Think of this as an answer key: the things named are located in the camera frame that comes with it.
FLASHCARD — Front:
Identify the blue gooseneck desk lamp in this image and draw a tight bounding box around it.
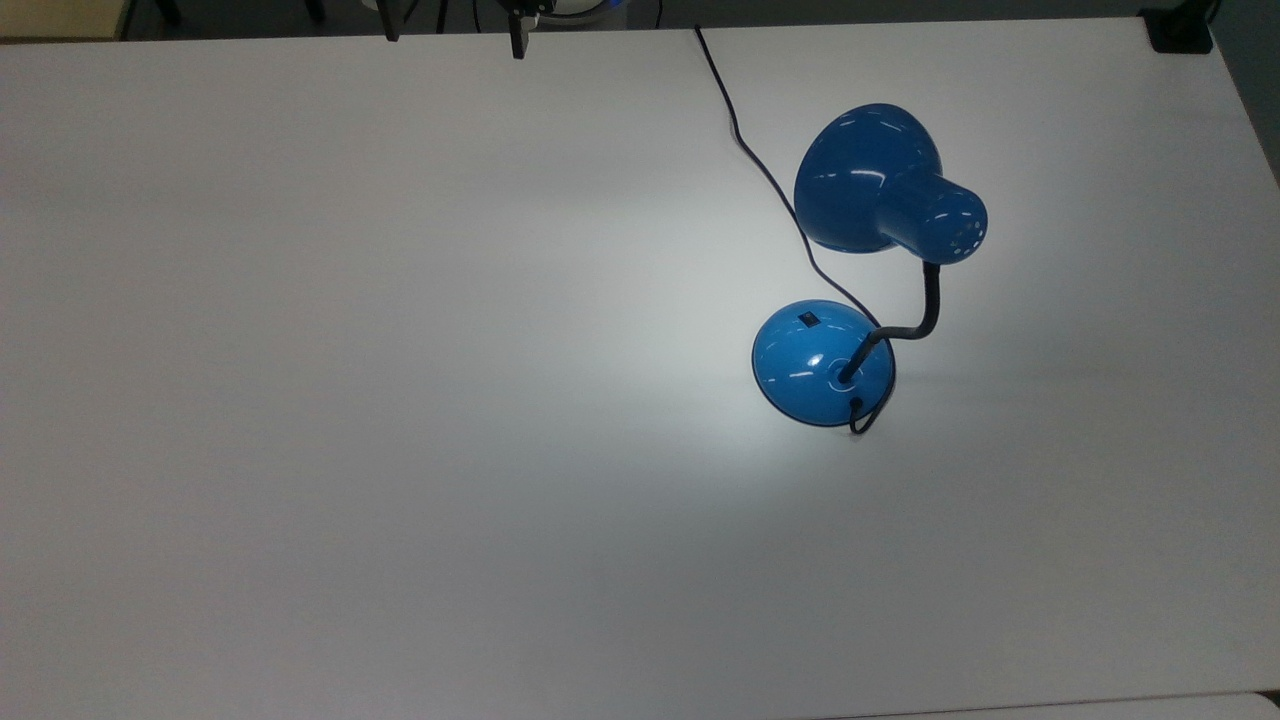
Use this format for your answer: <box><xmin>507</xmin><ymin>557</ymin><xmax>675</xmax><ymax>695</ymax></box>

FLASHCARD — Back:
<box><xmin>751</xmin><ymin>102</ymin><xmax>990</xmax><ymax>429</ymax></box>

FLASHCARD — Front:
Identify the beige furniture panel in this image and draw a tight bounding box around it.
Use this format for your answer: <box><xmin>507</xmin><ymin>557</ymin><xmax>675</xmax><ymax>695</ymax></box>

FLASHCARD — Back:
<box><xmin>0</xmin><ymin>0</ymin><xmax>127</xmax><ymax>43</ymax></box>

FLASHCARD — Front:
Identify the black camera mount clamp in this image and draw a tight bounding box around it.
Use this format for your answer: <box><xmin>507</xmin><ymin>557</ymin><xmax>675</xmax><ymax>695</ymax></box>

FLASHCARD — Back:
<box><xmin>1143</xmin><ymin>5</ymin><xmax>1216</xmax><ymax>54</ymax></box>

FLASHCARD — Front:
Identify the black lamp power cord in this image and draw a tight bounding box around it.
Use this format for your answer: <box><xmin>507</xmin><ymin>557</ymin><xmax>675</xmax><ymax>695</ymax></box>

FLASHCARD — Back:
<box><xmin>694</xmin><ymin>25</ymin><xmax>894</xmax><ymax>437</ymax></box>

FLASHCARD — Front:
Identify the black slanted bar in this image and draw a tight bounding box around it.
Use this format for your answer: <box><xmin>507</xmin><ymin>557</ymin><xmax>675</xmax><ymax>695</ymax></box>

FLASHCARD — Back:
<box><xmin>376</xmin><ymin>0</ymin><xmax>421</xmax><ymax>44</ymax></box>

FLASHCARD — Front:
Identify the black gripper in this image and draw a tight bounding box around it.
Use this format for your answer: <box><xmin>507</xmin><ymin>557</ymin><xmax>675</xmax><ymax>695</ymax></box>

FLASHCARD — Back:
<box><xmin>506</xmin><ymin>0</ymin><xmax>547</xmax><ymax>59</ymax></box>

